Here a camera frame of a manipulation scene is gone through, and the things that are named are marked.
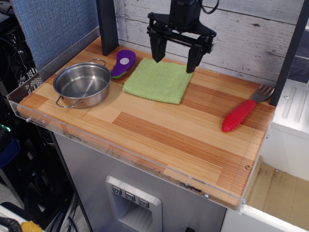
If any black vertical post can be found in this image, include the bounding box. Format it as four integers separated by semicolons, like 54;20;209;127
96;0;119;56
269;0;309;106

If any purple toy eggplant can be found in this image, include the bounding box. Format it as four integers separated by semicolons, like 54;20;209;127
111;49;136;79

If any black right vertical post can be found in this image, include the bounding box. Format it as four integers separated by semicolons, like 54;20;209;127
269;0;309;106

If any red handled fork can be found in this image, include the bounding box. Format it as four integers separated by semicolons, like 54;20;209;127
222;85;275;132

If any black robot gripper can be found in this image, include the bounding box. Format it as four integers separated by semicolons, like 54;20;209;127
147;0;216;73

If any stainless steel pot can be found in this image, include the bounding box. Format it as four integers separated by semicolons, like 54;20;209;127
53;58;111;108

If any white toy sink unit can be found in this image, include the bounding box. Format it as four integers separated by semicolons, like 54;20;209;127
259;80;309;181

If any clear acrylic table guard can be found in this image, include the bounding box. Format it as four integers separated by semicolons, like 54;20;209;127
6;26;271;215

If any black left vertical post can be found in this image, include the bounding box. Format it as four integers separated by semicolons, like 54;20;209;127
96;0;119;56

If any green cloth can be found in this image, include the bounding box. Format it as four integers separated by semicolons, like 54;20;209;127
123;58;192;104

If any silver toy fridge dispenser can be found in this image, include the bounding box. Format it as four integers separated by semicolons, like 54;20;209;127
105;175;163;232

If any blue fabric panel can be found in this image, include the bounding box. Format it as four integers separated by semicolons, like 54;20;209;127
11;0;98;70

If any black plastic crate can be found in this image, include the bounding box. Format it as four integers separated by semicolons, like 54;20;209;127
1;26;37;85

